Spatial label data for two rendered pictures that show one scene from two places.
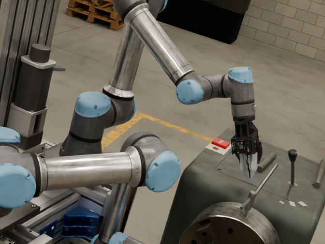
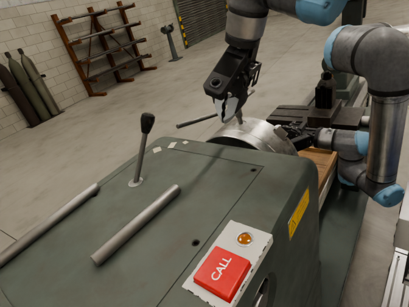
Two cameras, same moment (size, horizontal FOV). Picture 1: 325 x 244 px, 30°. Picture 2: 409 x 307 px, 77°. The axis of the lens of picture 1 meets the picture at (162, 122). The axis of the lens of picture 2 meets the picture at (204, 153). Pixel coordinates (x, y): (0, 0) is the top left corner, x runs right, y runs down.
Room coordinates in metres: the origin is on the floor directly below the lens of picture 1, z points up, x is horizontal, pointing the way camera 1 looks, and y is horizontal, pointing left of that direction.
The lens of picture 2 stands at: (2.40, -0.12, 1.58)
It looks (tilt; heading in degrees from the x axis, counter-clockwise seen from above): 30 degrees down; 207
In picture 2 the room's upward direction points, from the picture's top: 15 degrees counter-clockwise
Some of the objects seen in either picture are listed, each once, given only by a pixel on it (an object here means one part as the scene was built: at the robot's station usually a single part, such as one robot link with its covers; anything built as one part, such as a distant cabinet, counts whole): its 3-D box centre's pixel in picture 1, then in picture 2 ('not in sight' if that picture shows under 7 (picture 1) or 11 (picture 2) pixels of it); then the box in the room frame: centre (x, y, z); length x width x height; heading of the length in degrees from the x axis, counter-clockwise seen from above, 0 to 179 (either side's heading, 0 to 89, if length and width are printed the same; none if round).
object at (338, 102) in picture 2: not in sight; (324, 112); (1.16, -0.07, 1.00); 0.20 x 0.10 x 0.05; 163
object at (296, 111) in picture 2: not in sight; (312, 117); (1.12, -0.12, 0.95); 0.43 x 0.18 x 0.04; 73
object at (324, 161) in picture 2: not in sight; (285, 165); (1.44, -0.24, 0.89); 0.36 x 0.30 x 0.04; 73
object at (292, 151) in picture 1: (291, 155); (148, 122); (1.96, -0.46, 1.38); 0.04 x 0.03 x 0.05; 163
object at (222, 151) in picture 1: (217, 152); (232, 270); (2.18, -0.24, 1.23); 0.13 x 0.08 x 0.06; 163
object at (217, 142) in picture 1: (220, 144); (222, 272); (2.21, -0.24, 1.26); 0.06 x 0.06 x 0.02; 73
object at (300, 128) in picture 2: not in sight; (304, 135); (1.53, -0.15, 1.08); 0.12 x 0.09 x 0.08; 72
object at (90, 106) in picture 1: (91, 114); not in sight; (1.95, 0.24, 1.33); 0.13 x 0.12 x 0.14; 153
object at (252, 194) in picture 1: (247, 207); (238, 114); (1.71, -0.33, 1.26); 0.02 x 0.02 x 0.12
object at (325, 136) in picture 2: not in sight; (326, 138); (1.56, -0.08, 1.09); 0.08 x 0.05 x 0.08; 162
